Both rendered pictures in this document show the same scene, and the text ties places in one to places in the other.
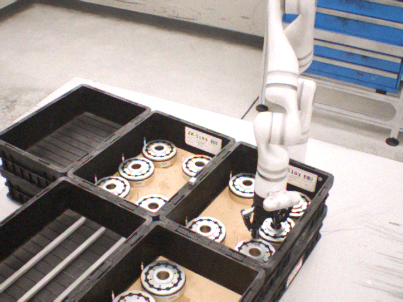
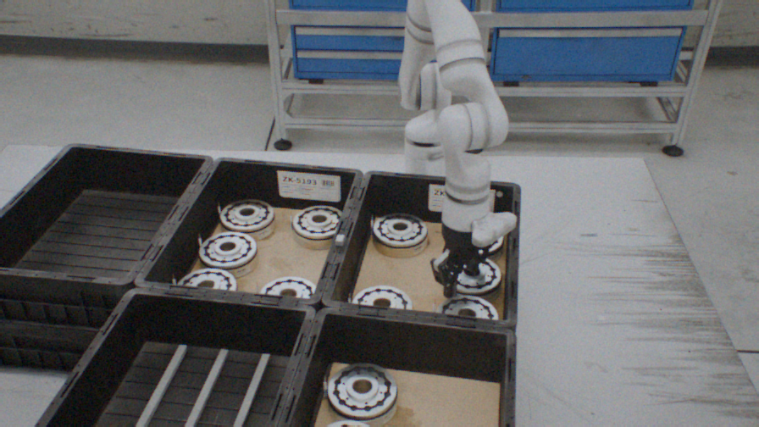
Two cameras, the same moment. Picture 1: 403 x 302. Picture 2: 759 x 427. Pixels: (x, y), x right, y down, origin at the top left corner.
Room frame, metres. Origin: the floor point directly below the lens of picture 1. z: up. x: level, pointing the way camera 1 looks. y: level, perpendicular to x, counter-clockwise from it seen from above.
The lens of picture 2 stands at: (0.10, 0.36, 1.74)
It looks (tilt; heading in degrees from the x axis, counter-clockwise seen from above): 35 degrees down; 338
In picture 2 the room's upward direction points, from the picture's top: straight up
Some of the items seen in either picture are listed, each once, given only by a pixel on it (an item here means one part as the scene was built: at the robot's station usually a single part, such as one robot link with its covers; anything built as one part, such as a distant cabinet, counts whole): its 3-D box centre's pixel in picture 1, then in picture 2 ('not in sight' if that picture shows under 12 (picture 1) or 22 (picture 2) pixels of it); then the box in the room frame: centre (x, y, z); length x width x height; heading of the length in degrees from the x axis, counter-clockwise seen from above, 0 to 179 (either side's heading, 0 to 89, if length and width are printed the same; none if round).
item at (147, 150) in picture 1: (159, 150); (246, 214); (1.35, 0.13, 0.86); 0.10 x 0.10 x 0.01
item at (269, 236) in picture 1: (275, 227); (471, 274); (1.02, -0.19, 0.86); 0.10 x 0.10 x 0.01
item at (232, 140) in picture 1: (155, 159); (262, 226); (1.22, 0.13, 0.92); 0.40 x 0.30 x 0.02; 148
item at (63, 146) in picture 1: (76, 139); (102, 233); (1.37, 0.38, 0.87); 0.40 x 0.30 x 0.11; 148
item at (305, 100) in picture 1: (298, 106); (428, 105); (1.40, -0.28, 0.99); 0.09 x 0.09 x 0.17; 73
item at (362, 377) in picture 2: (163, 275); (362, 387); (0.85, 0.08, 0.86); 0.05 x 0.05 x 0.01
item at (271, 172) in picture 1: (271, 144); (464, 151); (1.01, -0.16, 1.12); 0.09 x 0.07 x 0.15; 82
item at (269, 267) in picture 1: (251, 199); (430, 243); (1.06, -0.13, 0.92); 0.40 x 0.30 x 0.02; 148
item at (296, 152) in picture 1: (291, 151); (425, 172); (1.40, -0.28, 0.83); 0.09 x 0.09 x 0.17; 77
